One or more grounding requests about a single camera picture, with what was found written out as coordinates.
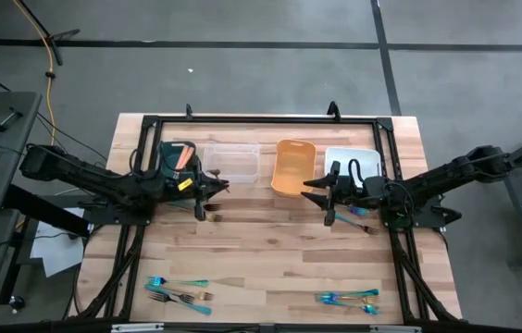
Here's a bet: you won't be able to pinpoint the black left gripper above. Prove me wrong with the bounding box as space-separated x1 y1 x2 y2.
168 161 230 222

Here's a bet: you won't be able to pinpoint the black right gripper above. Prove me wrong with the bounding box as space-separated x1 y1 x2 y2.
301 160 385 227

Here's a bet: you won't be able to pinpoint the clear plastic bin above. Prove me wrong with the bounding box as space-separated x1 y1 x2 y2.
203 142 262 184

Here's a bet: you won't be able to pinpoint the orange plastic bin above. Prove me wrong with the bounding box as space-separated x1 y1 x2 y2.
270 138 317 196

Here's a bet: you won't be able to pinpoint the white plastic bin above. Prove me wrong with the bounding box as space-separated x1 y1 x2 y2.
324 146 382 189

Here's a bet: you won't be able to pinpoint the dark teal plastic bin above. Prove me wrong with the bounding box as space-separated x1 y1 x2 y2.
156 141 197 184

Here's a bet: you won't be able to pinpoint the white paper sheets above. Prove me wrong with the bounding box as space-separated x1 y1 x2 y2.
29 206 89 278

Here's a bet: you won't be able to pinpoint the black support beam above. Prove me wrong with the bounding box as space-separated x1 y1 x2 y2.
2 183 93 239

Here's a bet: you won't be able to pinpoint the black tripod stand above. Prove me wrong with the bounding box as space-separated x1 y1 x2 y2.
10 0 81 67

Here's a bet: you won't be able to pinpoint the black caster wheel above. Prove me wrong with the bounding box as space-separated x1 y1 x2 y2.
8 294 27 314

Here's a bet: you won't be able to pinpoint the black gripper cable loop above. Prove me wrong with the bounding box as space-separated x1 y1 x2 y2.
346 158 367 187

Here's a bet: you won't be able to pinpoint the black aluminium table frame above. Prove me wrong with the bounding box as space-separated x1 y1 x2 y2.
69 114 464 325

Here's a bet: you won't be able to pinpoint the silver metal bracket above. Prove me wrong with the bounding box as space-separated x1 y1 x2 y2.
110 322 166 333
368 324 423 333

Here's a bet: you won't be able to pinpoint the yellow cable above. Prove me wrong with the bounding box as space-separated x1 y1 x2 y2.
10 0 58 135

